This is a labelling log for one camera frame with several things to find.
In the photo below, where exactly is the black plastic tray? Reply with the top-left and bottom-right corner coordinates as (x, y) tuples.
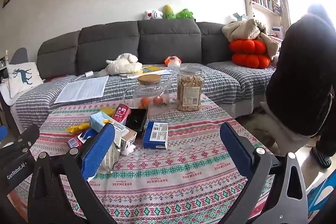
(125, 108), (149, 132)

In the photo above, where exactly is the red drink can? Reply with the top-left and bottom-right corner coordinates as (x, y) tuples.
(112, 105), (132, 125)

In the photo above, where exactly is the orange white snack packet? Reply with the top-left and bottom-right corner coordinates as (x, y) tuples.
(164, 55), (182, 67)

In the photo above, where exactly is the yellow wrapper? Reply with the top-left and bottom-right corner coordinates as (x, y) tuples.
(64, 123), (90, 133)

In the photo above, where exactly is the light blue carton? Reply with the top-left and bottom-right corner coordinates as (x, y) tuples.
(89, 112), (130, 138)

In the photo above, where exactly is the green plush toy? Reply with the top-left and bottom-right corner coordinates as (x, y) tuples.
(175, 9), (195, 20)

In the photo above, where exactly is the dark blue box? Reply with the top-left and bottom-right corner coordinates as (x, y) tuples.
(142, 121), (169, 150)

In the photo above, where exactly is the yellow plush toy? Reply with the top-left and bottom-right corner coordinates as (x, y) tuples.
(162, 4), (176, 20)

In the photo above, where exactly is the grey striped sofa cover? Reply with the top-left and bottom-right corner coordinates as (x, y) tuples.
(10, 63), (277, 132)

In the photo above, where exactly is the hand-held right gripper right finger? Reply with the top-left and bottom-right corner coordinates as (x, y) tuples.
(218, 122), (308, 224)

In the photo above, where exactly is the grey sofa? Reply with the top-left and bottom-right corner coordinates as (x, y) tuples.
(10, 20), (282, 132)

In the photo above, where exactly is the white deer print pillow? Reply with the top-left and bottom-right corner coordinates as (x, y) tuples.
(6, 62), (44, 99)

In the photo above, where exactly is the white tissue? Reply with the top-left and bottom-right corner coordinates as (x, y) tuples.
(121, 144), (136, 156)

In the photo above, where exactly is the orange pumpkin cushion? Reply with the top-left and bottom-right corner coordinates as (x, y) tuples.
(229, 40), (267, 55)
(231, 54), (271, 69)

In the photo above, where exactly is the yellow book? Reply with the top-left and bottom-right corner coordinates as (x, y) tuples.
(118, 65), (172, 80)

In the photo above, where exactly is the grey chair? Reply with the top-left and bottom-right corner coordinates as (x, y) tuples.
(9, 47), (29, 65)

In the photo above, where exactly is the patterned tablecloth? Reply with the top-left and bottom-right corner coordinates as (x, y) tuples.
(13, 94), (279, 224)

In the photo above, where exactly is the white charger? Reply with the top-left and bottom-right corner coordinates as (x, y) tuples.
(73, 70), (95, 81)

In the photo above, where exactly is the open white printed booklet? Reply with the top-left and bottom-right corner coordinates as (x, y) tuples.
(54, 75), (109, 104)

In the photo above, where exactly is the blue plastic stool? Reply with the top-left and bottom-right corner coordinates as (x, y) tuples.
(306, 174), (336, 214)

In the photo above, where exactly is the small red carton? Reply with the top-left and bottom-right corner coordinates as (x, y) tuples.
(66, 130), (97, 149)

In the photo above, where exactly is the glass teapot with wooden lid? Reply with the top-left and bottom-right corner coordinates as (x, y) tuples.
(123, 74), (174, 110)

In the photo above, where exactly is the cream plush dog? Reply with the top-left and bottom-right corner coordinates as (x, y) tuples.
(101, 53), (143, 75)

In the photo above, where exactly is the white carton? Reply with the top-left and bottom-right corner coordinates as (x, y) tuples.
(94, 130), (137, 180)

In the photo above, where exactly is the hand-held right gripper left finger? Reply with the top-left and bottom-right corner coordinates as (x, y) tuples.
(28, 123), (117, 224)

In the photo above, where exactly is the beige blanket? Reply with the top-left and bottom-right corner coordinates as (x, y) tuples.
(222, 18), (281, 60)

